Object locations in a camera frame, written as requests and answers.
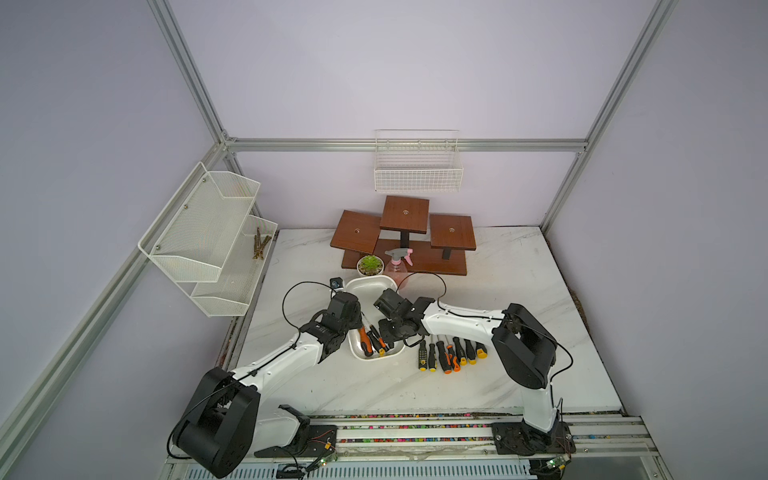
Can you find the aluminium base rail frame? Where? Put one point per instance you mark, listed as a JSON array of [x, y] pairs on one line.
[[460, 446]]

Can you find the small potted green plant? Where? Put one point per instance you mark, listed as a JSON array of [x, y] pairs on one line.
[[370, 265]]

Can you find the white plastic storage box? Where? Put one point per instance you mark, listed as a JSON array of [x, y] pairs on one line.
[[368, 289]]

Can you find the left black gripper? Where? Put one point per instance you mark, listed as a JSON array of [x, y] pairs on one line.
[[356, 321]]

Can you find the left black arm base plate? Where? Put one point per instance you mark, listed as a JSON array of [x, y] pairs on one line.
[[285, 431]]

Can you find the brown twigs on shelf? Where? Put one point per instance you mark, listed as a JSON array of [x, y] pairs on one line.
[[260, 243]]

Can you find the aluminium cage frame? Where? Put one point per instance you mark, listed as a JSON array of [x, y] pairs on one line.
[[24, 423]]

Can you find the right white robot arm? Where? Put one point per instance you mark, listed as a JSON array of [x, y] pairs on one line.
[[524, 346]]

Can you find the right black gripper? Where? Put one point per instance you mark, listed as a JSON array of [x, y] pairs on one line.
[[387, 333]]

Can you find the white mesh shelf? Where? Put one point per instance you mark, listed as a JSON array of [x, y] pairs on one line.
[[193, 240], [231, 295]]

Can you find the pink spray bottle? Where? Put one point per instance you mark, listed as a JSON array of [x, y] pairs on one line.
[[397, 266]]

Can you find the upper white mesh shelf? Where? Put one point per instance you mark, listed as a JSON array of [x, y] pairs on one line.
[[193, 240]]

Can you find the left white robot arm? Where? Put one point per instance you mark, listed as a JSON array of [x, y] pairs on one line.
[[219, 423]]

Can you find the lower white mesh shelf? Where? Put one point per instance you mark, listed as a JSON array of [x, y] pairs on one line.
[[231, 295]]

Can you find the white wire wall basket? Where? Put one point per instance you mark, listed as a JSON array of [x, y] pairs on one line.
[[417, 161]]

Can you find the brown wooden tiered stand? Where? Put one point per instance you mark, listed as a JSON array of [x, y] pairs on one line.
[[434, 243]]

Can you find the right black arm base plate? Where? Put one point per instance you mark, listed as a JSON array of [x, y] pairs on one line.
[[518, 438]]

